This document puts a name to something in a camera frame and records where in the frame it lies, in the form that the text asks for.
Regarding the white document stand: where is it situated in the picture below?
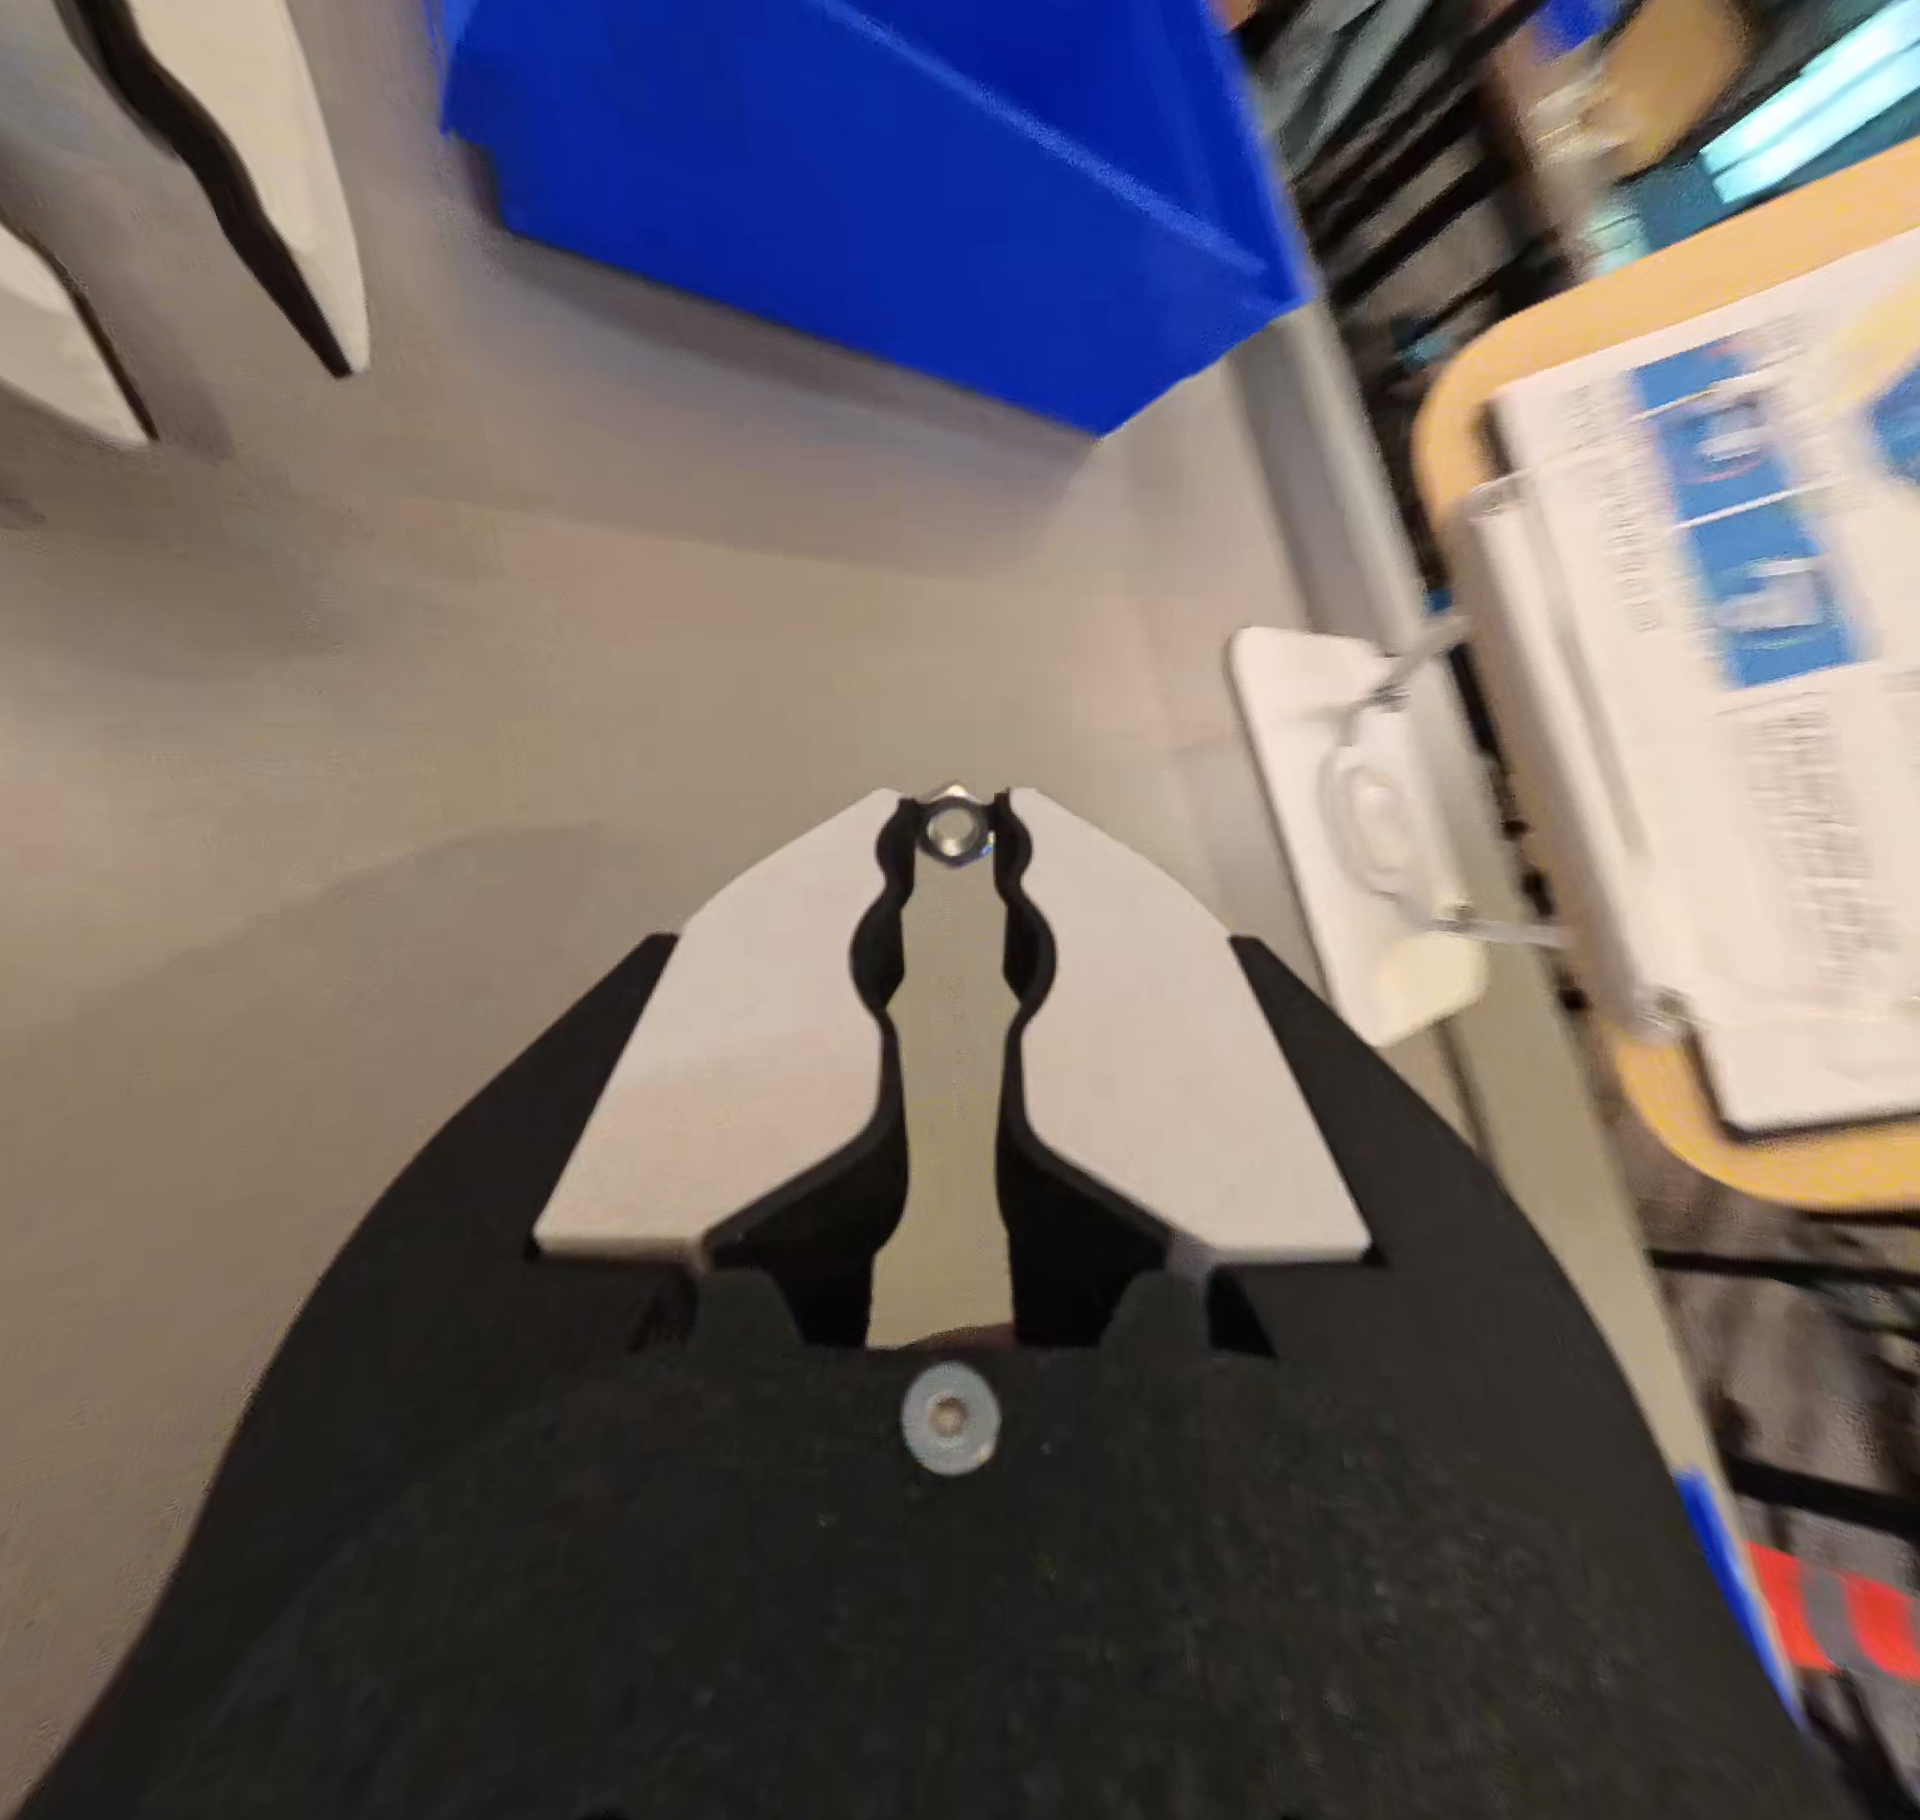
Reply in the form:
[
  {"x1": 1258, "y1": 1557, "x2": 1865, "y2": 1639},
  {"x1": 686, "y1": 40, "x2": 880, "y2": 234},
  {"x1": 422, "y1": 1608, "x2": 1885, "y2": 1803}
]
[{"x1": 1227, "y1": 478, "x2": 1712, "y2": 1058}]

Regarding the orange traffic cone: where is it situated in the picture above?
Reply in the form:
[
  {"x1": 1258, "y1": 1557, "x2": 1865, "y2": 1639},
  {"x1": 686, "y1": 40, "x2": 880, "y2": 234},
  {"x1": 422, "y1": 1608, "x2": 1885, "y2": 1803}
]
[{"x1": 1747, "y1": 1542, "x2": 1920, "y2": 1679}]

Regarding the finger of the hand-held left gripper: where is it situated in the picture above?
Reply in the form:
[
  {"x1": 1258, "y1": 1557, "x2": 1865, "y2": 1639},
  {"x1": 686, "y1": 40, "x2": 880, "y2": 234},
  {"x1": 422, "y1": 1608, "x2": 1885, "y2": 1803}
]
[
  {"x1": 23, "y1": 0, "x2": 372, "y2": 382},
  {"x1": 0, "y1": 222, "x2": 158, "y2": 444}
]

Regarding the grey desk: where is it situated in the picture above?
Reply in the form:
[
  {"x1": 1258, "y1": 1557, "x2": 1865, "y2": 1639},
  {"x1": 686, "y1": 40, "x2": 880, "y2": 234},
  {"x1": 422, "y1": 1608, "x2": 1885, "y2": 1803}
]
[{"x1": 0, "y1": 0, "x2": 1818, "y2": 1820}]

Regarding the wooden stand board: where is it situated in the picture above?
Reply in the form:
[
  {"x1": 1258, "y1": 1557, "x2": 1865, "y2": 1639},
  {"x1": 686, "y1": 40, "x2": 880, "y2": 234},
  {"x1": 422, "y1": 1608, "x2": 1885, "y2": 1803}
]
[{"x1": 1410, "y1": 141, "x2": 1920, "y2": 1214}]

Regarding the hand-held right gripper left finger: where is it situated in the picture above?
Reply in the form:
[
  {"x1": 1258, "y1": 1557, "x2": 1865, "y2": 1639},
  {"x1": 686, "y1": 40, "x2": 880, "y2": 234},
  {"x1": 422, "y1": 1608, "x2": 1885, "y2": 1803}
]
[{"x1": 532, "y1": 788, "x2": 922, "y2": 1347}]

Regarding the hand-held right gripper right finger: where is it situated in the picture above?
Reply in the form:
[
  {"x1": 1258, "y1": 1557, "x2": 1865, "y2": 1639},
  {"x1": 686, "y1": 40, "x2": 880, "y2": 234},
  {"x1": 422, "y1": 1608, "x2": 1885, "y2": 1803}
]
[{"x1": 998, "y1": 788, "x2": 1375, "y2": 1347}]

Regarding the printed instruction sheet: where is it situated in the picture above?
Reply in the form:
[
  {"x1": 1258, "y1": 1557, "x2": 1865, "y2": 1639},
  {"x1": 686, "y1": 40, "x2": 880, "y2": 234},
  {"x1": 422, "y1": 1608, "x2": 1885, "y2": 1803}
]
[{"x1": 1485, "y1": 222, "x2": 1920, "y2": 1132}]

